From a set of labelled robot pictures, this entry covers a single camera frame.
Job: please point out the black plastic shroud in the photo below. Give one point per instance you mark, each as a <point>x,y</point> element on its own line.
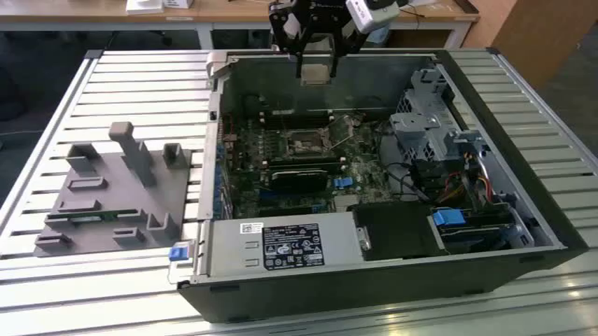
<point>396,231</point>

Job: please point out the black graphics card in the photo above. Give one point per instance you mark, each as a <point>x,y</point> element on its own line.
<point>299,182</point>

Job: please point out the black open PC case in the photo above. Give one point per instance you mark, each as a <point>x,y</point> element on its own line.
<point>327,301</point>

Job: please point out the small silver heatsink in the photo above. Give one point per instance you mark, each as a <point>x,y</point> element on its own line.
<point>345,202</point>

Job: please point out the green RAM stick with label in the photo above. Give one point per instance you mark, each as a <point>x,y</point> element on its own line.
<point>112,214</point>

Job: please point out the wooden cabinet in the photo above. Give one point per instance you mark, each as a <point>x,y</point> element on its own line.
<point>536,35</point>

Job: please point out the silver power supply unit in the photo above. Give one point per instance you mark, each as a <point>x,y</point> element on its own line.
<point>233,245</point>

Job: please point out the plain white box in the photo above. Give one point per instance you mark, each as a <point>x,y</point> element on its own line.
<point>144,7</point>

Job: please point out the grey parts rack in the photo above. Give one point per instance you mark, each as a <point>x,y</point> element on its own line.
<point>116,210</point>

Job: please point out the pale blue teach pendant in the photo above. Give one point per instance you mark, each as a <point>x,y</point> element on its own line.
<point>379,35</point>

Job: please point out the blue board connector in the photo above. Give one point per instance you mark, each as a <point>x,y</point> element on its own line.
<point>341,182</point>

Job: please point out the CPU socket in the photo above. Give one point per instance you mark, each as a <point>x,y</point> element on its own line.
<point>303,144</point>

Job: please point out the silver square CPU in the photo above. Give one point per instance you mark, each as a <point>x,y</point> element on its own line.
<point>317,75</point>

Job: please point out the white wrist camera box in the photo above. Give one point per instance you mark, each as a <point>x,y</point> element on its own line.
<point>368,17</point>

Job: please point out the blue case latch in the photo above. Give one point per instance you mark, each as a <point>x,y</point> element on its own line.
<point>176,253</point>

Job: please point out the white box with black print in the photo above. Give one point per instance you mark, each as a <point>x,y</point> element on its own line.
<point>178,3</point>

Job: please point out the blue disk carrier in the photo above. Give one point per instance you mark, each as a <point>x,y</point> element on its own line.
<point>448,217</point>

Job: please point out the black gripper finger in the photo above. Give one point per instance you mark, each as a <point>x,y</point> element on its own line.
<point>277,28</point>
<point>349,42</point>

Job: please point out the wooden desk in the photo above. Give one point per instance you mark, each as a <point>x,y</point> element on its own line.
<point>69,15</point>

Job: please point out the installed RAM stick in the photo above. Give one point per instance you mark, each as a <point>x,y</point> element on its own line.
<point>303,164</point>

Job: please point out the silver metal drive cage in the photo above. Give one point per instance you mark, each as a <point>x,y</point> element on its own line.
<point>412,122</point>

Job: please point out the green motherboard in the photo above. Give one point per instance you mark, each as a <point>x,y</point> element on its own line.
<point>364,164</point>

